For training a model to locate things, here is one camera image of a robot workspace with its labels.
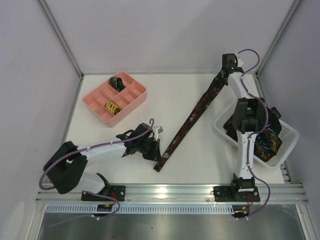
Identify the rolled black yellow tie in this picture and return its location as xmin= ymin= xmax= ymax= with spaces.
xmin=109 ymin=76 xmax=126 ymax=92

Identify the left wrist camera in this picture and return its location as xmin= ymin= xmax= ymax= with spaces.
xmin=152 ymin=126 xmax=163 ymax=141

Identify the right aluminium frame post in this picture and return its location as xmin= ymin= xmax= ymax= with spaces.
xmin=255 ymin=0 xmax=303 ymax=77

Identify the aluminium front rail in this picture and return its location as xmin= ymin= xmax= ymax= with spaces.
xmin=35 ymin=184 xmax=309 ymax=205

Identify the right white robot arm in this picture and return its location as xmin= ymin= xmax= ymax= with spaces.
xmin=214 ymin=53 xmax=269 ymax=202

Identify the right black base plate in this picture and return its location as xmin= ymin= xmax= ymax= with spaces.
xmin=213 ymin=185 xmax=261 ymax=203

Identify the white slotted cable duct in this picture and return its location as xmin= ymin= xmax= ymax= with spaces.
xmin=45 ymin=203 xmax=235 ymax=215

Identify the pile of dark ties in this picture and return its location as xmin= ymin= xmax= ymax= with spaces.
xmin=223 ymin=106 xmax=283 ymax=163

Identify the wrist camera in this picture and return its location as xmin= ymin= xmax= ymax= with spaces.
xmin=152 ymin=126 xmax=163 ymax=141
xmin=235 ymin=53 xmax=244 ymax=68

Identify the white plastic basket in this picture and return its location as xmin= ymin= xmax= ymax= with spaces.
xmin=213 ymin=100 xmax=300 ymax=170

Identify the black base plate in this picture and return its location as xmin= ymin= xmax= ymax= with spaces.
xmin=81 ymin=185 xmax=126 ymax=202
xmin=213 ymin=185 xmax=261 ymax=203

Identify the left aluminium frame post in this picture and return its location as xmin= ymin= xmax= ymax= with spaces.
xmin=36 ymin=0 xmax=84 ymax=80

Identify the dark red patterned tie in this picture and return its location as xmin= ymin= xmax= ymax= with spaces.
xmin=153 ymin=73 xmax=226 ymax=173

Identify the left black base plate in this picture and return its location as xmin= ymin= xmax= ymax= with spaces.
xmin=81 ymin=185 xmax=126 ymax=202

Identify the rolled yellow patterned tie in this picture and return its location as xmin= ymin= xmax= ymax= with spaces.
xmin=104 ymin=100 xmax=122 ymax=115

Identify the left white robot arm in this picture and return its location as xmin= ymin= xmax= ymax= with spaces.
xmin=43 ymin=122 xmax=163 ymax=202

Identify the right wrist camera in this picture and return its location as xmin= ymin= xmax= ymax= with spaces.
xmin=235 ymin=53 xmax=244 ymax=68

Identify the aluminium frame post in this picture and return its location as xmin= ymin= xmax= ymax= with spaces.
xmin=36 ymin=0 xmax=84 ymax=80
xmin=255 ymin=0 xmax=303 ymax=77

